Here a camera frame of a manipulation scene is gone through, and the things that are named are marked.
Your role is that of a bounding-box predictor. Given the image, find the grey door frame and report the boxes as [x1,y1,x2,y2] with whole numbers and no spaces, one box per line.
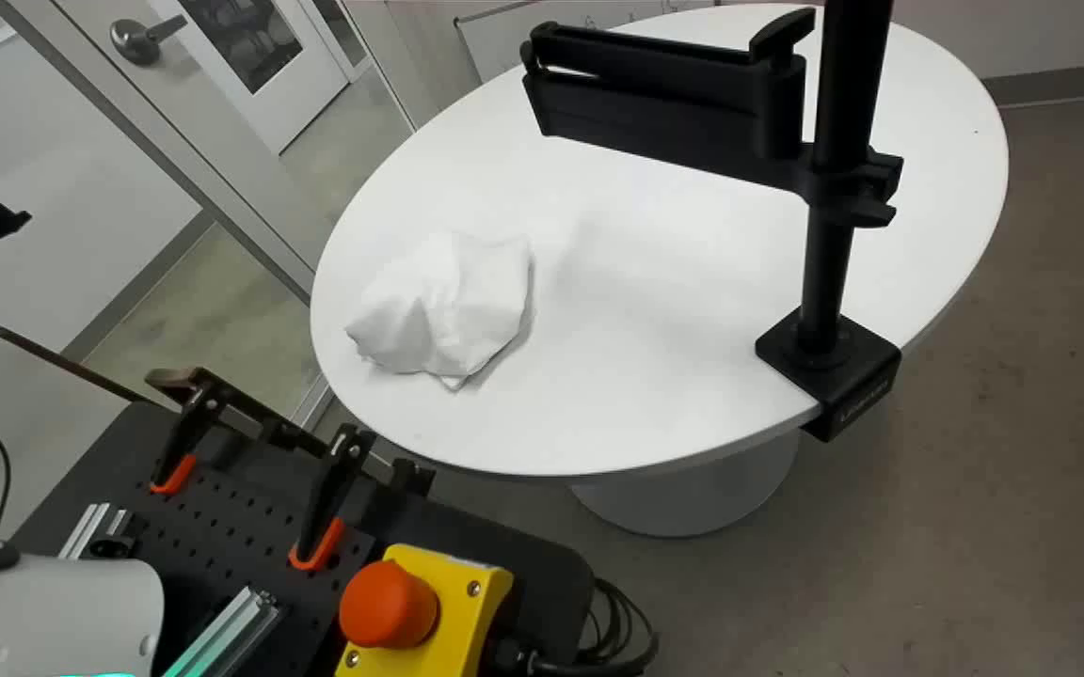
[0,0,321,300]

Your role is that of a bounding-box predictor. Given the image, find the black coiled cable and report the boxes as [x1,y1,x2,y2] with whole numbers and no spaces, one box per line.
[488,575,663,677]

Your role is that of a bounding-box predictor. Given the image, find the white table pedestal base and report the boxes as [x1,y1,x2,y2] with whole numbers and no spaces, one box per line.
[563,430,807,543]

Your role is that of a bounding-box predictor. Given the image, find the white door with window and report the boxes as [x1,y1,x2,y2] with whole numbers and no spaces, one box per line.
[50,0,359,159]

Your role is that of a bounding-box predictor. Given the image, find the black clamp orange handle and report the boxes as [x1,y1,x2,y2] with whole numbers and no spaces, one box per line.
[143,371,242,502]
[286,426,382,579]

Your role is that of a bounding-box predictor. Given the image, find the black orange-handled clamp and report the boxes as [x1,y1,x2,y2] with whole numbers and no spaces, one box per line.
[143,365,435,498]

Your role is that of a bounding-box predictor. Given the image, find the short aluminium extrusion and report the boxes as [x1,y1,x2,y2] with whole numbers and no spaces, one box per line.
[55,502,134,564]

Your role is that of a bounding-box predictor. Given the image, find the metal door handle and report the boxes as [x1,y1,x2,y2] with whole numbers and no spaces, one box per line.
[105,13,190,71]

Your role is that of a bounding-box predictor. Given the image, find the black perforated base board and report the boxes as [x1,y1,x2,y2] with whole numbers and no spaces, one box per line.
[9,400,598,677]

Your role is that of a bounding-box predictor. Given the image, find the yellow emergency stop red button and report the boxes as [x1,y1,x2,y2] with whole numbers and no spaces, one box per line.
[331,543,520,677]

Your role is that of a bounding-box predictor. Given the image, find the long aluminium extrusion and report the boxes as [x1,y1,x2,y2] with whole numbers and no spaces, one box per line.
[163,583,282,677]

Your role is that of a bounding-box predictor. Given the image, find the white towel blue stripes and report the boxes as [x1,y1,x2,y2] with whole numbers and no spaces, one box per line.
[341,227,536,391]

